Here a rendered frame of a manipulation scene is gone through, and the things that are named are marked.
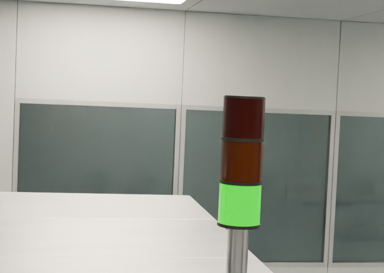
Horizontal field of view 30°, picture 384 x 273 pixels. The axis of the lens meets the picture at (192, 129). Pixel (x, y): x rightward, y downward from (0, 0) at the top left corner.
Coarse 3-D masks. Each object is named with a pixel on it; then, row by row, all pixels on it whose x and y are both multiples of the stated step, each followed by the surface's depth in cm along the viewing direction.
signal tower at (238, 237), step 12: (228, 96) 82; (240, 96) 81; (228, 228) 84; (240, 228) 81; (252, 228) 82; (228, 240) 84; (240, 240) 83; (228, 252) 84; (240, 252) 83; (228, 264) 84; (240, 264) 83
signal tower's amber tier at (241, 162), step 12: (228, 144) 82; (240, 144) 81; (252, 144) 81; (228, 156) 82; (240, 156) 81; (252, 156) 81; (228, 168) 82; (240, 168) 81; (252, 168) 81; (228, 180) 82; (240, 180) 81; (252, 180) 82
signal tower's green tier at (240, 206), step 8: (224, 184) 82; (224, 192) 82; (232, 192) 82; (240, 192) 81; (248, 192) 81; (256, 192) 82; (224, 200) 82; (232, 200) 82; (240, 200) 81; (248, 200) 81; (256, 200) 82; (224, 208) 82; (232, 208) 82; (240, 208) 81; (248, 208) 82; (256, 208) 82; (224, 216) 82; (232, 216) 82; (240, 216) 81; (248, 216) 82; (256, 216) 82; (232, 224) 82; (240, 224) 81; (248, 224) 82; (256, 224) 82
